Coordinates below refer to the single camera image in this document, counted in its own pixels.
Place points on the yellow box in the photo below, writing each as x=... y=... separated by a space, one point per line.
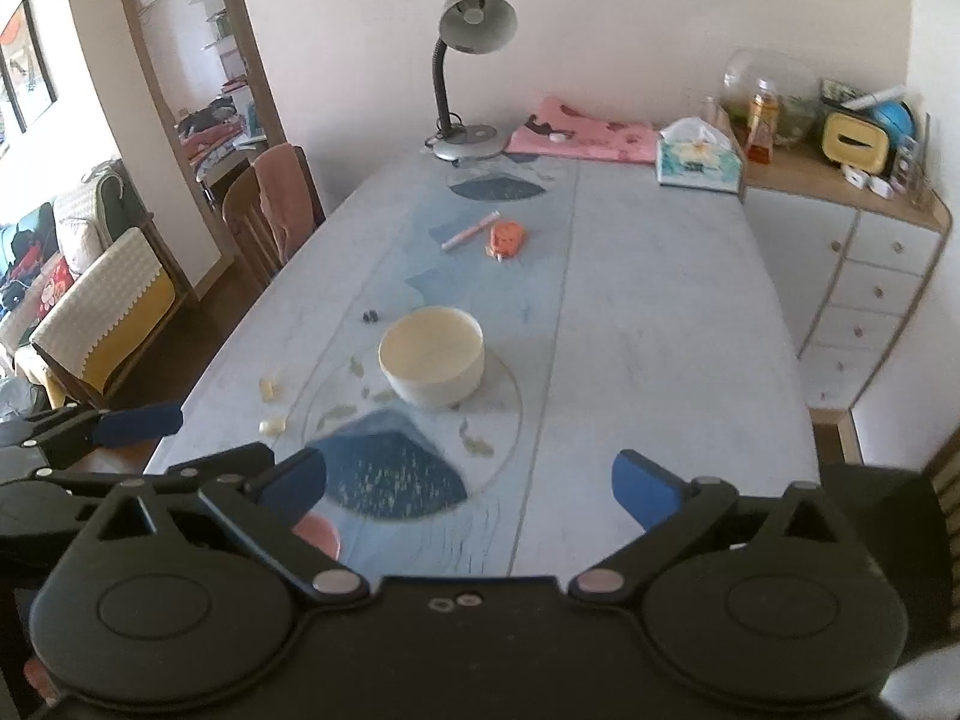
x=851 y=139

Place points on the pink towel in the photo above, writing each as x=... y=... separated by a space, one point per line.
x=285 y=202

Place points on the cream round bowl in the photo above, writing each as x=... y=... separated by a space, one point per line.
x=431 y=375

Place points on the blue printed table mat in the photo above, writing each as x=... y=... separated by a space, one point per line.
x=487 y=300

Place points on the grey desk lamp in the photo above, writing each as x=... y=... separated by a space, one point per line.
x=480 y=22

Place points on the beige sofa with cushions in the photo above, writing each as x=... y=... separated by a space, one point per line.
x=75 y=232

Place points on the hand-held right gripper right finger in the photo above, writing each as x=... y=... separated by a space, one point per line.
x=645 y=491

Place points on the blue globe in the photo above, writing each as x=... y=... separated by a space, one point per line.
x=896 y=120

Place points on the pale food piece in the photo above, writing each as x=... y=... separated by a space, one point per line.
x=271 y=426

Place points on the yellow armchair with lace cover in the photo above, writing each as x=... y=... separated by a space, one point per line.
x=127 y=322

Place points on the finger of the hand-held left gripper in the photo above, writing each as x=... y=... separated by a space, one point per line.
x=142 y=421
x=225 y=461

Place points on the clear acrylic holder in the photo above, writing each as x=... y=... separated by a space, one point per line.
x=911 y=165

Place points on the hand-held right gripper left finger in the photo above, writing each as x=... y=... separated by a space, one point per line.
x=296 y=476

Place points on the yellowish food piece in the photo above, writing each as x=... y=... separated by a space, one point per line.
x=271 y=386

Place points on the white cabinet with wooden top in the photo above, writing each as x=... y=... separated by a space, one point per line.
x=877 y=292

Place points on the pink printed cloth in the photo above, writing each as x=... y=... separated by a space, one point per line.
x=592 y=135

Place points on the small white gadgets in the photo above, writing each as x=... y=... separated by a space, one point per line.
x=866 y=180

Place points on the black framed wall picture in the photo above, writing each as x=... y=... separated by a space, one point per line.
x=26 y=67

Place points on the pink divided plate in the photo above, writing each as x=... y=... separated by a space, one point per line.
x=319 y=536

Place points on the wooden door frame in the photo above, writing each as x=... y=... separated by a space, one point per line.
x=259 y=75

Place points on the pink pen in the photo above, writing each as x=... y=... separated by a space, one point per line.
x=469 y=234

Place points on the tissue box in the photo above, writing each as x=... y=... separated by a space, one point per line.
x=697 y=165

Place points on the bottle with orange drink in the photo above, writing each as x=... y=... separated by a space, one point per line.
x=761 y=127

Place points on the glass jar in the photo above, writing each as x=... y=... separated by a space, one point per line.
x=791 y=86

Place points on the wooden chair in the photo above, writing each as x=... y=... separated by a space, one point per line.
x=240 y=232
x=949 y=487

